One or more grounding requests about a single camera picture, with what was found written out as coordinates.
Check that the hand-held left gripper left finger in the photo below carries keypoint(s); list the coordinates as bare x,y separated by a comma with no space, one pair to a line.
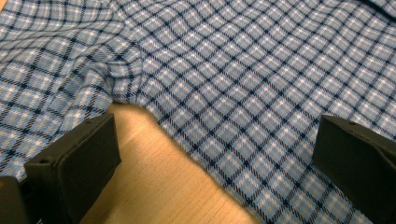
77,165

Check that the blue plaid shirt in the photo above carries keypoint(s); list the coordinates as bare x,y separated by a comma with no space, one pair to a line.
233,77

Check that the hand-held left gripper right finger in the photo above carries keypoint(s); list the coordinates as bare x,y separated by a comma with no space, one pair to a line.
358,165

